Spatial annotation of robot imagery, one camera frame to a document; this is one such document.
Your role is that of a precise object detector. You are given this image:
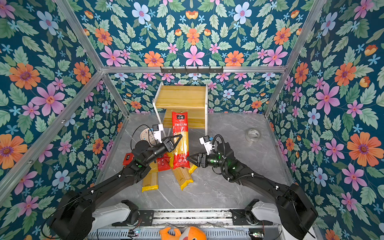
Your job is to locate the pink round clock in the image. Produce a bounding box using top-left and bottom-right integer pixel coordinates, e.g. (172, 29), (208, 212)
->
(140, 128), (159, 146)

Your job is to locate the yellow pasta bag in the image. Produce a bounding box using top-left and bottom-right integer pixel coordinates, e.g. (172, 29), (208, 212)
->
(173, 168), (194, 191)
(189, 163), (198, 174)
(142, 162), (159, 192)

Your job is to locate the yellow pasta bag right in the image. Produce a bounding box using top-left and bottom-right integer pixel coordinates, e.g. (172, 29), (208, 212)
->
(189, 163), (198, 174)

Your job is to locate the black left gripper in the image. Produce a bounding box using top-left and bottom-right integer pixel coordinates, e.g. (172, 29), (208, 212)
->
(143, 133), (182, 166)

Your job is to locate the yellow pasta bag left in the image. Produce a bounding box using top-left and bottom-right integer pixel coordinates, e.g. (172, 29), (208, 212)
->
(173, 168), (194, 191)

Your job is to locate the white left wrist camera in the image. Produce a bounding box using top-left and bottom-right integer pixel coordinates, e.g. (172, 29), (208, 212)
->
(152, 124), (164, 143)

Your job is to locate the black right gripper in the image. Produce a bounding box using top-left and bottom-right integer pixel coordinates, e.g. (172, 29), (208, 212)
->
(187, 151), (229, 170)

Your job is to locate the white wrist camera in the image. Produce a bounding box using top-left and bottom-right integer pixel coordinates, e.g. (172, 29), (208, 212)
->
(199, 136), (214, 155)
(152, 124), (164, 143)

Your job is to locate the red spaghetti bag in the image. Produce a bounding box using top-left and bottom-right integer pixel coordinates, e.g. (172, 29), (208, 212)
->
(172, 112), (190, 169)
(123, 153), (135, 167)
(157, 157), (171, 172)

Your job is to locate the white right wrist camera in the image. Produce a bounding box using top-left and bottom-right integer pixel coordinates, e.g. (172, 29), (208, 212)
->
(199, 136), (214, 155)

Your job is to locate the yellow pasta bag bottom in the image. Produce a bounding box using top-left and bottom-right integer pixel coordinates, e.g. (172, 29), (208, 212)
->
(142, 162), (159, 192)

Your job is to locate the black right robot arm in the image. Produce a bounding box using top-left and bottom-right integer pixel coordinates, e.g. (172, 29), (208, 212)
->
(187, 143), (318, 240)

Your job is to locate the black hook rail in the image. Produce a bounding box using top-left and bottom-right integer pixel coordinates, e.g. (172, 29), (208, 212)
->
(160, 67), (224, 74)

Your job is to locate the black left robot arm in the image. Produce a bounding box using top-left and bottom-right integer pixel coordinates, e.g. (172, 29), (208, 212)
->
(49, 135), (182, 240)

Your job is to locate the orange plush toy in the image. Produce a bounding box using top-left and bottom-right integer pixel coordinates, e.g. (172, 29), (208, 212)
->
(159, 227), (207, 240)

